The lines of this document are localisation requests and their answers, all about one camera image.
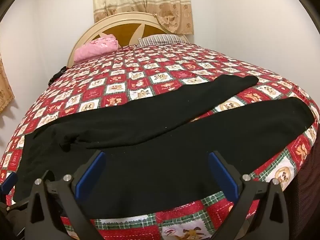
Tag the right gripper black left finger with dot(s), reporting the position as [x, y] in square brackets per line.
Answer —
[43, 220]

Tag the cream wooden headboard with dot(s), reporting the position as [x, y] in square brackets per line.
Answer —
[127, 27]

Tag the black pants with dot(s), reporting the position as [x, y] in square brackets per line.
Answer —
[157, 148]

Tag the striped grey pillow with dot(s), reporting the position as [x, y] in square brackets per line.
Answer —
[160, 39]

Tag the red teddy patchwork bedspread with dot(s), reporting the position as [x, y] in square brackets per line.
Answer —
[134, 73]

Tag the beige curtain behind headboard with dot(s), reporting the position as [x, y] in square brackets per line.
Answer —
[173, 15]

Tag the pink folded blanket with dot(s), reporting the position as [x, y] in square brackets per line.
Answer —
[100, 46]

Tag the black object beside bed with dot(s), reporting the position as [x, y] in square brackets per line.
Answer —
[57, 75]

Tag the beige curtain on left wall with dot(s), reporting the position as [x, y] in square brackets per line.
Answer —
[6, 93]

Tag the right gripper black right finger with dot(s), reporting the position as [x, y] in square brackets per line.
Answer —
[271, 219]

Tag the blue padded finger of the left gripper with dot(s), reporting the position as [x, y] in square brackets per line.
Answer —
[9, 183]

